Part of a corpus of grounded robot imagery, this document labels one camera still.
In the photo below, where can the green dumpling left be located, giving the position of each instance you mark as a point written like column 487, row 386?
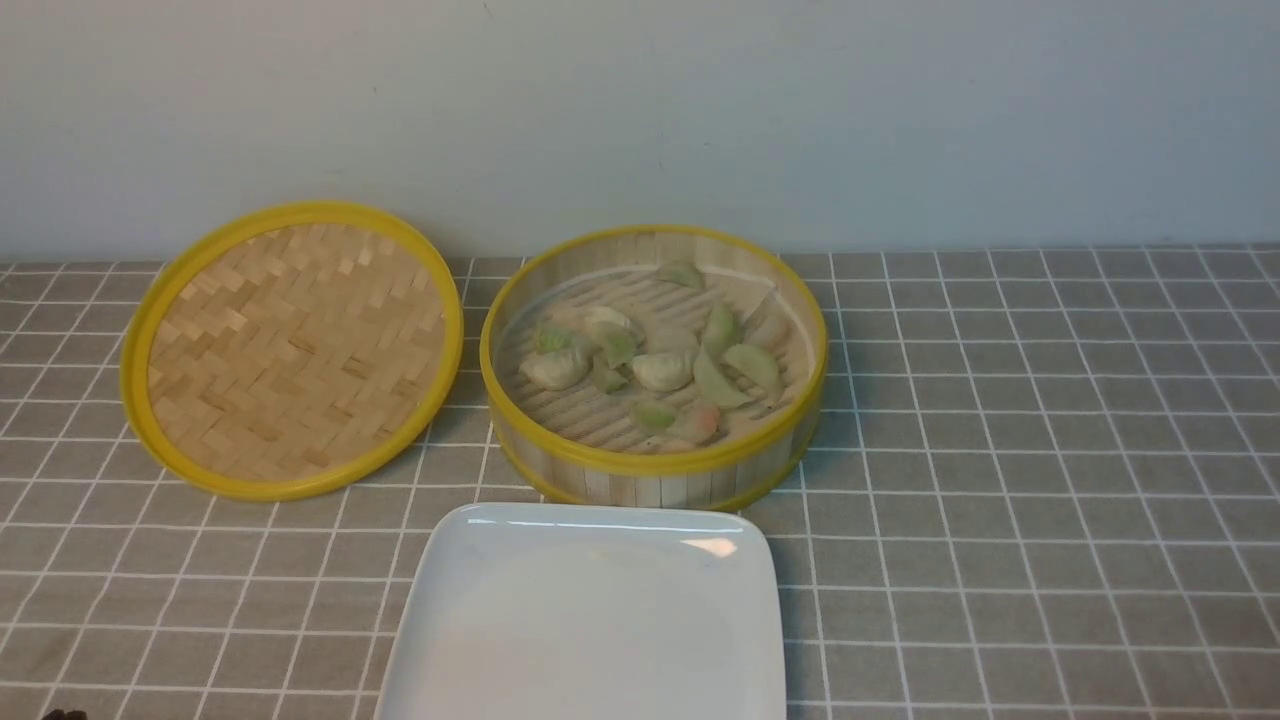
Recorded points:
column 550, row 337

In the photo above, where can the grey checked tablecloth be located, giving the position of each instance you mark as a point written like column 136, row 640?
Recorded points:
column 1044, row 485

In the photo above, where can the pink dumpling front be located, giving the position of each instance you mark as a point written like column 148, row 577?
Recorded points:
column 695, row 424

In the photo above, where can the green dumpling back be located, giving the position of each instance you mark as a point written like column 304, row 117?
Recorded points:
column 682, row 273

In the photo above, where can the white dumpling centre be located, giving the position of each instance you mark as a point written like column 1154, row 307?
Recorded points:
column 666, row 371

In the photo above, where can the green dumpling upright centre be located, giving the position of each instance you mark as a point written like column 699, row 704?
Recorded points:
column 721, row 331

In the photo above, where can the green dumpling front small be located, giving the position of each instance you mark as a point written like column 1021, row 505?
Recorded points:
column 654, row 417

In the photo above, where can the bamboo steamer basket yellow rim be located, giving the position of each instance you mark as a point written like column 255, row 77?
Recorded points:
column 580, row 444

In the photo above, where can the white dumpling left front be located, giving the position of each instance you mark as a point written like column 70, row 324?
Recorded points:
column 557, row 370

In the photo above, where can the bamboo steamer lid yellow rim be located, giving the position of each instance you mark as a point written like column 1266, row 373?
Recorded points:
column 293, row 351

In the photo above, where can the white square plate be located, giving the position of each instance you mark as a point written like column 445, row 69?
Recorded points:
column 548, row 611

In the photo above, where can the white dumpling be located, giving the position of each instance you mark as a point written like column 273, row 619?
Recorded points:
column 557, row 370
column 666, row 371

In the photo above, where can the green dumpling right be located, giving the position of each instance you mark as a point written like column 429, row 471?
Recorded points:
column 758, row 365

